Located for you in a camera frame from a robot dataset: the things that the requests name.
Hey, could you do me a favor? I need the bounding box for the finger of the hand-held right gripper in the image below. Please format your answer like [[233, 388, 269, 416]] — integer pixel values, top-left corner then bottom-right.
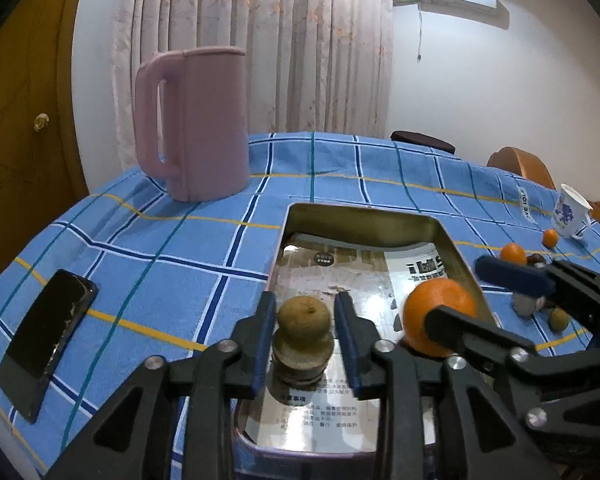
[[424, 305, 600, 402], [475, 254, 600, 334]]

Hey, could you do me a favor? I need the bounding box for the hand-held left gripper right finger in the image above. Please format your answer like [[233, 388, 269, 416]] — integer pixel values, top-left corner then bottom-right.
[[333, 291, 551, 480]]

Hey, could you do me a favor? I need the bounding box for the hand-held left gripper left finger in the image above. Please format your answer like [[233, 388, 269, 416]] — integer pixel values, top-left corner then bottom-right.
[[45, 291, 277, 480]]

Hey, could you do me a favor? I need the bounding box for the brown kiwi fruit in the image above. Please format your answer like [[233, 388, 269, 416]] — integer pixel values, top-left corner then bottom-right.
[[277, 296, 333, 350]]

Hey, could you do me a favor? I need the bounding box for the large orange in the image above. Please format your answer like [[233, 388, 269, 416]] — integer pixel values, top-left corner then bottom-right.
[[402, 279, 478, 358]]

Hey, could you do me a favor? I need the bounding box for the rectangular metal tin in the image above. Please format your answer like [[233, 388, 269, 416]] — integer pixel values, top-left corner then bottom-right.
[[230, 203, 502, 464]]

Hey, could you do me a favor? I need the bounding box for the small grey round object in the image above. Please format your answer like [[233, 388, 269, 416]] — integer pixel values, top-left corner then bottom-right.
[[512, 292, 546, 317]]

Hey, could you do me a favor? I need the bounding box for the white cup with blue print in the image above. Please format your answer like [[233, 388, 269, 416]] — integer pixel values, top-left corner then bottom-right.
[[551, 184, 594, 241]]

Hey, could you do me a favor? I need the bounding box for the wooden chair back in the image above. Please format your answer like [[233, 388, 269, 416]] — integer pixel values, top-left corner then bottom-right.
[[486, 146, 556, 190]]

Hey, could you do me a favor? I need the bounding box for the blue plaid tablecloth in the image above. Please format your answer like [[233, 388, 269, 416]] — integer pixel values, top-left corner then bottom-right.
[[0, 131, 600, 480]]

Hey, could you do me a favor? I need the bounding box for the dark round stool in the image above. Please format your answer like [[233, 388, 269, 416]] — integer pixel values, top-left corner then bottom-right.
[[390, 130, 457, 155]]

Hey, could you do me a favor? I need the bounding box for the black smartphone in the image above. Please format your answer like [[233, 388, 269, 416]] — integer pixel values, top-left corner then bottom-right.
[[0, 269, 100, 423]]

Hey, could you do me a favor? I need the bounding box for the pink plastic jug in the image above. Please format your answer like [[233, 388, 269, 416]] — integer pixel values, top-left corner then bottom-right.
[[133, 46, 251, 203]]

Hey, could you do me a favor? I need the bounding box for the white air conditioner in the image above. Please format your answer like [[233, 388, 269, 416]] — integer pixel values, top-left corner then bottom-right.
[[417, 0, 510, 29]]

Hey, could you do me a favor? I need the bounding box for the floral pleated curtain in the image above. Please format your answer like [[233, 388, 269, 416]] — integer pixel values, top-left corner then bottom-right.
[[111, 0, 395, 171]]

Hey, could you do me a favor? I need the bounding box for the wooden door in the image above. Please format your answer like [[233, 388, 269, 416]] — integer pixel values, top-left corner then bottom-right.
[[0, 0, 92, 306]]

